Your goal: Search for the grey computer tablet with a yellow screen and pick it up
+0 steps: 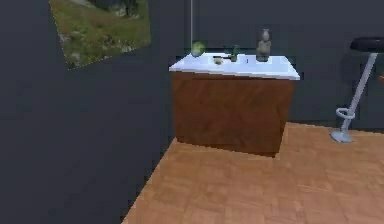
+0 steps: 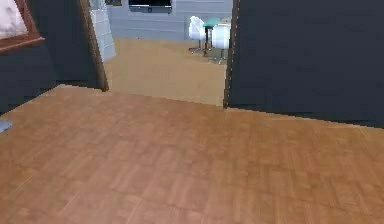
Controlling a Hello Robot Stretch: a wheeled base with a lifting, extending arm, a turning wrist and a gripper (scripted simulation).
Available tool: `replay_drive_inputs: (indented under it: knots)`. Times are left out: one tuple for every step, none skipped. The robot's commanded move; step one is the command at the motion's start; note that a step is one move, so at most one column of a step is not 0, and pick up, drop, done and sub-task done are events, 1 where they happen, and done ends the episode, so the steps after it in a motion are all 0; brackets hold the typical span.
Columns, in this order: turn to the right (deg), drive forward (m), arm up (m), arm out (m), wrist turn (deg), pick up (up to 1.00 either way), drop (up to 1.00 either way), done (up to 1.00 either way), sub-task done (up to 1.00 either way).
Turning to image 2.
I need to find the black television set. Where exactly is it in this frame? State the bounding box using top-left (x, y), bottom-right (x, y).
top-left (128, 0), bottom-right (173, 14)

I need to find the grey flat object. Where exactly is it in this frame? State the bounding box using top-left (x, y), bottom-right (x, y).
top-left (0, 119), bottom-right (14, 134)

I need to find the green top table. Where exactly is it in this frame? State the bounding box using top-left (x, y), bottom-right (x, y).
top-left (202, 17), bottom-right (232, 58)

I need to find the white chair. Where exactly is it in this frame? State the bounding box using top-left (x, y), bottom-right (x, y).
top-left (188, 15), bottom-right (207, 54)
top-left (208, 23), bottom-right (232, 65)

